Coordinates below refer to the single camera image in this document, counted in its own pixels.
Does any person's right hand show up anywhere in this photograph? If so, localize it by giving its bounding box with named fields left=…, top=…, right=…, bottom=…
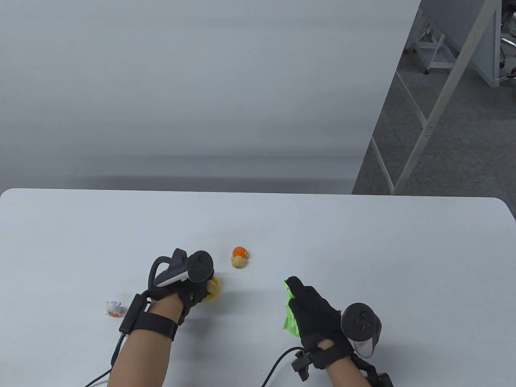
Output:
left=286, top=276, right=356, bottom=356

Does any person's left hand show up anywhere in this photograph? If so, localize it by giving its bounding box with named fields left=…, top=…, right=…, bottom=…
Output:
left=146, top=279, right=211, bottom=326

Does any yellow boat animals ornament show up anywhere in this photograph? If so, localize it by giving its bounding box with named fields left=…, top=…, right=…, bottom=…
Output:
left=204, top=276, right=221, bottom=303

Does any green cleaning cloth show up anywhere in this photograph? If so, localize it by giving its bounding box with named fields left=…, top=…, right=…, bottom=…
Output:
left=282, top=279, right=301, bottom=338

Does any orange-shelled tan dog ornament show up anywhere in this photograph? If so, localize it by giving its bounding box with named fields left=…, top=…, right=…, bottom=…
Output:
left=231, top=246, right=249, bottom=269

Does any person's right forearm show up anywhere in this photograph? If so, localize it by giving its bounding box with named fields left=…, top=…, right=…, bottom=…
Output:
left=325, top=357, right=371, bottom=387

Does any person's left forearm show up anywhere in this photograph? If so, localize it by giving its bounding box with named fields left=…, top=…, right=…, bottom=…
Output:
left=107, top=293, right=183, bottom=387

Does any left grey black controller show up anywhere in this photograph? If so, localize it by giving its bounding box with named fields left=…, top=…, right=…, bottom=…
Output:
left=150, top=249, right=214, bottom=288

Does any grey black controller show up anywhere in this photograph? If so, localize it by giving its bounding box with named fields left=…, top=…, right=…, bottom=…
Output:
left=341, top=302, right=382, bottom=359
left=150, top=249, right=214, bottom=288

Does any right grey black controller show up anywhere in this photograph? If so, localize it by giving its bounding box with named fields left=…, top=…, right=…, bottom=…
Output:
left=341, top=302, right=382, bottom=359

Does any white backdrop panel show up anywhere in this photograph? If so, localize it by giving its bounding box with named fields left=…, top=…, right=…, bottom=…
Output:
left=0, top=0, right=422, bottom=195

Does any grey partition panel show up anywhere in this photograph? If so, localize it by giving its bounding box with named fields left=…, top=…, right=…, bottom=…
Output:
left=421, top=0, right=502, bottom=87

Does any office chair base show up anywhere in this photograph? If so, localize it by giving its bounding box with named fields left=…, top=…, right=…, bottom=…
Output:
left=499, top=0, right=516, bottom=83

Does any black left wrist mount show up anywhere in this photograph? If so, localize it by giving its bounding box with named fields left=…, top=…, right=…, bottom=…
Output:
left=119, top=293, right=179, bottom=342

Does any black cable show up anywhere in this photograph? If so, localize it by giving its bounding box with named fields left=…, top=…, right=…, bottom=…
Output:
left=261, top=347, right=303, bottom=387
left=84, top=334, right=126, bottom=387

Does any white metal support frame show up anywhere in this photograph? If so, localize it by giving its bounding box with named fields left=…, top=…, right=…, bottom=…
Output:
left=369, top=0, right=502, bottom=195

